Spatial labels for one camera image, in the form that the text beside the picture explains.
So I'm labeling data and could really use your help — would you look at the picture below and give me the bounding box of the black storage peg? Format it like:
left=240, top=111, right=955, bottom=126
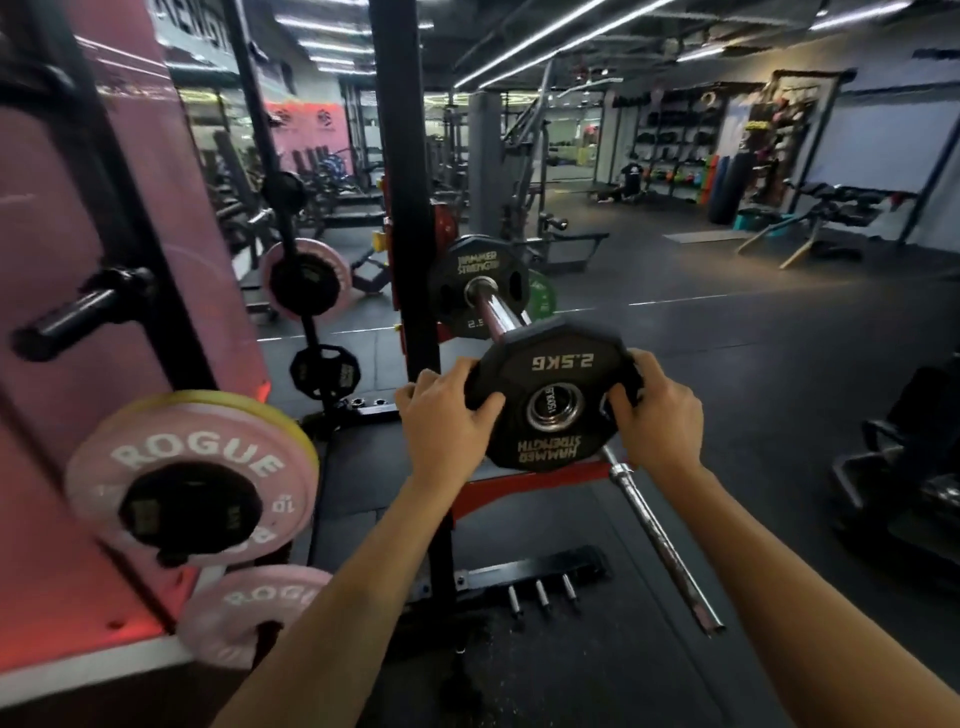
left=10, top=267, right=156, bottom=363

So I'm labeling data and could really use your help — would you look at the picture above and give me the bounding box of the black equipment storage shelf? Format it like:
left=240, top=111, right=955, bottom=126
left=632, top=81, right=745, bottom=202

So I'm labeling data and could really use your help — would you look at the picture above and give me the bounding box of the dark punching bag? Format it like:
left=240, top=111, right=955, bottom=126
left=707, top=152, right=756, bottom=227

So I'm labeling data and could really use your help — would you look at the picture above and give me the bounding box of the large pink weight plate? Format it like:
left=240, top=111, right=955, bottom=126
left=177, top=564, right=336, bottom=672
left=64, top=389, right=321, bottom=570
left=259, top=237, right=354, bottom=326

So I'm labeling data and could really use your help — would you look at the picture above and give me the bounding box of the person's right hand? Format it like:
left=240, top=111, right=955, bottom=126
left=607, top=348, right=704, bottom=490

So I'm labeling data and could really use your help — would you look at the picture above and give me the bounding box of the grey floor mat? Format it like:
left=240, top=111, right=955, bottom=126
left=663, top=229, right=756, bottom=246

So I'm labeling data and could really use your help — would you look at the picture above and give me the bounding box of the white wall board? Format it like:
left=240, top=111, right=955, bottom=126
left=816, top=88, right=960, bottom=198

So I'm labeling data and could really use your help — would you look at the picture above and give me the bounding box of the person's left forearm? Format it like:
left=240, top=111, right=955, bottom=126
left=228, top=468, right=460, bottom=728

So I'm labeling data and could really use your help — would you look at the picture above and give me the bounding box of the black floor base plate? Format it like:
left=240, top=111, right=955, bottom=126
left=454, top=545, right=613, bottom=603

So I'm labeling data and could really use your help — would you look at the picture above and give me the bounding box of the person's left hand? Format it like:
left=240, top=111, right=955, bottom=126
left=395, top=358, right=507, bottom=490

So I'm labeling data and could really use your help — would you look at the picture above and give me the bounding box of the black rack upright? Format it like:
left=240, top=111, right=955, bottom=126
left=366, top=0, right=460, bottom=620

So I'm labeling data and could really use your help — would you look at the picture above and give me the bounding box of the green weight plate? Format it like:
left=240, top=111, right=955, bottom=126
left=523, top=268, right=558, bottom=324

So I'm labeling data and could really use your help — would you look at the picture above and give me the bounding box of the slanted black rack post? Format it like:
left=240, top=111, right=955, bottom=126
left=220, top=0, right=342, bottom=421

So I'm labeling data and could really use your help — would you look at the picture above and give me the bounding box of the small black weight plate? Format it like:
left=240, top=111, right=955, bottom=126
left=428, top=234, right=533, bottom=341
left=464, top=315, right=646, bottom=474
left=289, top=344, right=362, bottom=401

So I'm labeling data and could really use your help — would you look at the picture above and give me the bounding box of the red rack base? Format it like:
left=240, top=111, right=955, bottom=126
left=448, top=459, right=625, bottom=520

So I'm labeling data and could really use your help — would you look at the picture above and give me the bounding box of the chrome barbell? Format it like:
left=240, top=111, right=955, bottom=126
left=464, top=276, right=528, bottom=344
left=600, top=445, right=727, bottom=639

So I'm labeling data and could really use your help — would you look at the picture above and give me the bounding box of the grey column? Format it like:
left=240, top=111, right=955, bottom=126
left=468, top=90, right=505, bottom=238

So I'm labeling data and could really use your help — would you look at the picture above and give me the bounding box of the ceiling light strip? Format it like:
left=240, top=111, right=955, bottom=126
left=808, top=0, right=915, bottom=33
left=453, top=0, right=609, bottom=90

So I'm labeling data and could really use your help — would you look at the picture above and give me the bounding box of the person's right forearm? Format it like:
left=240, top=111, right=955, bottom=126
left=654, top=463, right=960, bottom=728

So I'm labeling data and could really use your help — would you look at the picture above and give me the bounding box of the black gym machine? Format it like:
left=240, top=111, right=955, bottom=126
left=831, top=351, right=960, bottom=565

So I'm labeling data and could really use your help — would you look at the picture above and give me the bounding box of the black padded exercise bench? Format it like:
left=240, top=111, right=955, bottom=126
left=737, top=180, right=925, bottom=271

